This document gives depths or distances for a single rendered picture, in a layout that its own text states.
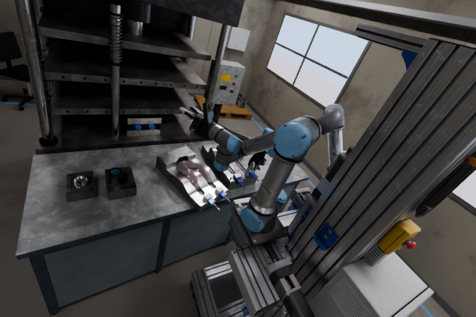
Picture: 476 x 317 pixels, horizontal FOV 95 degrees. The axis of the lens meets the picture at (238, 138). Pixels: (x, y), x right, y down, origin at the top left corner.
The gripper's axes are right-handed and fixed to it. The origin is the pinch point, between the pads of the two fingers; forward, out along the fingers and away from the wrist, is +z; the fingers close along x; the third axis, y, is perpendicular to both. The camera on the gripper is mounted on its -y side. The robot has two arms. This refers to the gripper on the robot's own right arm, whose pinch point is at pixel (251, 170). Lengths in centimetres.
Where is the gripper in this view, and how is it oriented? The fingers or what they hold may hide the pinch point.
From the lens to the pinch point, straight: 168.3
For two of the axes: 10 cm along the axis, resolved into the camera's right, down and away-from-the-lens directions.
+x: 7.8, 0.5, 6.3
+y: 5.4, 4.5, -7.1
